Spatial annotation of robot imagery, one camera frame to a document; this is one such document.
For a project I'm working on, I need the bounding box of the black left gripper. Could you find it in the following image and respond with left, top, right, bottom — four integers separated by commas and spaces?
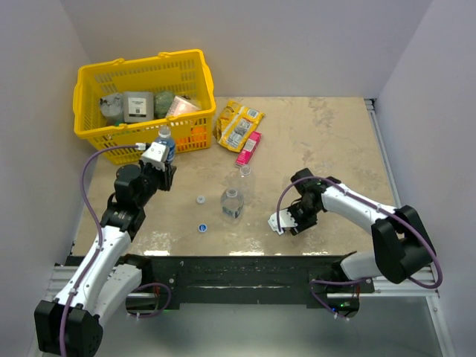
136, 156, 176, 208

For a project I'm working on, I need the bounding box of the clear bottle blue label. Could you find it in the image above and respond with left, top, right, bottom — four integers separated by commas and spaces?
154, 125, 176, 164

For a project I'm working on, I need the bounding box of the clear bottle white green label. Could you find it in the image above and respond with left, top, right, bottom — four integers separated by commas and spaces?
220, 187, 244, 223

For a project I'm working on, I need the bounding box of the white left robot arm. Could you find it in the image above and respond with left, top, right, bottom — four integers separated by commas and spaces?
33, 161, 176, 356

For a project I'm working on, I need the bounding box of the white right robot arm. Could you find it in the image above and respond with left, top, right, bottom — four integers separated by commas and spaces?
279, 168, 434, 292

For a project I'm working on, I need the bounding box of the clear unlabelled plastic bottle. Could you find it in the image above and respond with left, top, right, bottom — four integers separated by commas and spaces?
238, 164, 256, 203

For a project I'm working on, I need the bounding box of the blue white bottle cap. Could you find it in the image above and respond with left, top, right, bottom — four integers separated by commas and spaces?
198, 224, 208, 233

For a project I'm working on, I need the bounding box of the orange item in basket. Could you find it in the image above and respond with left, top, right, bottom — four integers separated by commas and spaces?
176, 126, 207, 151

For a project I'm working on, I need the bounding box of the grey box with label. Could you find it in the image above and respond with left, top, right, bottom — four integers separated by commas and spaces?
123, 91, 154, 123

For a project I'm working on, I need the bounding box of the grey pouch in basket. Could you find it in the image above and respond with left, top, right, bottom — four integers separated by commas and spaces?
99, 92, 123, 126

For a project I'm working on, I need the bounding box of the pink cardboard box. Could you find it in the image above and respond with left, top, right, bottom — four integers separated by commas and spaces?
235, 131, 262, 167

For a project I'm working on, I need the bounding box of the yellow plastic shopping basket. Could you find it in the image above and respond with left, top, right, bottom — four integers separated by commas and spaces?
73, 49, 216, 164

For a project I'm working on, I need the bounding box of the green round item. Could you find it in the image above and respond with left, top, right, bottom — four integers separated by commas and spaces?
153, 91, 176, 119

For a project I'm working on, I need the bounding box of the pink packet in basket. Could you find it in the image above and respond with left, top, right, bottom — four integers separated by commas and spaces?
166, 96, 201, 118

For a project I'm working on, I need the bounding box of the yellow snack bag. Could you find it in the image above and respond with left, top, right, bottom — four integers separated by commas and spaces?
213, 100, 266, 152

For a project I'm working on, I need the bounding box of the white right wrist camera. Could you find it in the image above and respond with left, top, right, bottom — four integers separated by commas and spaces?
268, 209, 298, 235

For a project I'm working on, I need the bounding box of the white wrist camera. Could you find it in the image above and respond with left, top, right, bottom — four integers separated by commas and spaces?
140, 142, 169, 171
268, 209, 298, 235

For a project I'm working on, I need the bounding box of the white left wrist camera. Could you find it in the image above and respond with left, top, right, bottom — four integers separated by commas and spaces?
140, 142, 169, 171

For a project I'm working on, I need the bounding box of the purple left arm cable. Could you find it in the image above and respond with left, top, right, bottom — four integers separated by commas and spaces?
59, 144, 148, 357

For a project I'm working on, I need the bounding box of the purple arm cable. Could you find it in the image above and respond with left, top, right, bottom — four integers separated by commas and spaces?
276, 176, 444, 289
59, 144, 148, 357

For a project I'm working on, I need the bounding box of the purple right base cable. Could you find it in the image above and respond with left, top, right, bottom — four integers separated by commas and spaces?
309, 277, 364, 321

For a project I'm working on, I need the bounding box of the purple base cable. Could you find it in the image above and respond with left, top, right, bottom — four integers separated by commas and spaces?
125, 282, 173, 321
309, 277, 364, 321

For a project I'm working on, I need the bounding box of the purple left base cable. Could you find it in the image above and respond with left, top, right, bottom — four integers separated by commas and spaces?
125, 282, 173, 321

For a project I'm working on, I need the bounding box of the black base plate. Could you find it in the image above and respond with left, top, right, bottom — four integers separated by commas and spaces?
119, 254, 374, 309

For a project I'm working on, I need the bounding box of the aluminium rail frame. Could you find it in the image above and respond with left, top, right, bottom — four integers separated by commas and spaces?
28, 98, 457, 357

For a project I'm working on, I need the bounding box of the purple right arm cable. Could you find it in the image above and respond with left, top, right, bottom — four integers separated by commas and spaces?
276, 176, 444, 289

